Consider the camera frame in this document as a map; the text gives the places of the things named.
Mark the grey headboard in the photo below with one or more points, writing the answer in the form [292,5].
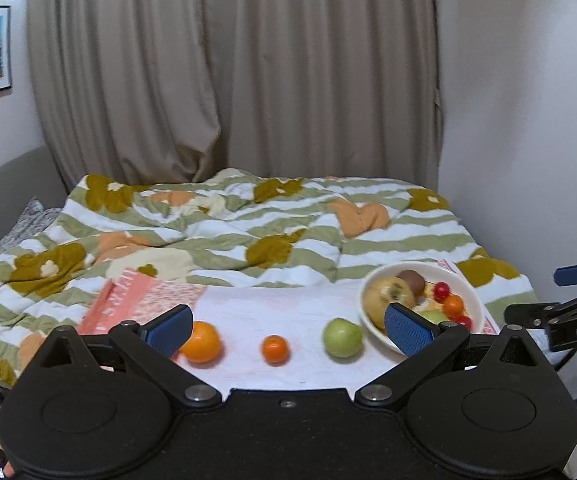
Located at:
[13,180]

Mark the small mandarin orange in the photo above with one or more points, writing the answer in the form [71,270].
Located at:
[275,349]
[453,305]

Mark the brown kiwi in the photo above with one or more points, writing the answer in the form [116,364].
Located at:
[413,282]

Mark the yellow pear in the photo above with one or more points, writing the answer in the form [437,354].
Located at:
[386,297]

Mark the grey patterned pillow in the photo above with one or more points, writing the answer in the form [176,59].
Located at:
[28,222]

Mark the large orange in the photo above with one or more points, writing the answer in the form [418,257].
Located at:
[203,342]

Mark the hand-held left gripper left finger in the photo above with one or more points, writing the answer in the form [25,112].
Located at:
[168,332]

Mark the cream bowl with yellow print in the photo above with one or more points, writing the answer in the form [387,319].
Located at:
[468,290]

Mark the green striped floral blanket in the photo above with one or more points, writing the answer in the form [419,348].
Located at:
[248,220]

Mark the beige curtain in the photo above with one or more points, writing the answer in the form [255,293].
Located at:
[243,60]

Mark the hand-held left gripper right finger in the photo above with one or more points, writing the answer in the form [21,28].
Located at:
[408,332]

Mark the small green apple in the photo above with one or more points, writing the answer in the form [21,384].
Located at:
[433,316]

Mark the red cherry tomato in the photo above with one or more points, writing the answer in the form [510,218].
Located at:
[442,289]
[463,322]

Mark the pink floral tablecloth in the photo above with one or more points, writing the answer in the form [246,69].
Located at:
[278,310]

